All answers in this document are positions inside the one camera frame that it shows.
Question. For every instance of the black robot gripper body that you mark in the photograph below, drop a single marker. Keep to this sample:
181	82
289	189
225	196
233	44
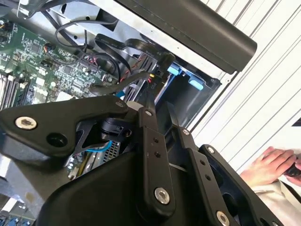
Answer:
98	195

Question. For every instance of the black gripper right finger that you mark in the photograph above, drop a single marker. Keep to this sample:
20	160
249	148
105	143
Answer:
200	168

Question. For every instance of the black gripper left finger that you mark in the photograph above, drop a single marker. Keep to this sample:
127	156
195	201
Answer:
47	117

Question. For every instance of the small round black tool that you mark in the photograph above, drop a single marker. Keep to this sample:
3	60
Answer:
292	170

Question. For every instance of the person's bare hand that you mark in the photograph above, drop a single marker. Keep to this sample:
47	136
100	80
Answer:
265	167

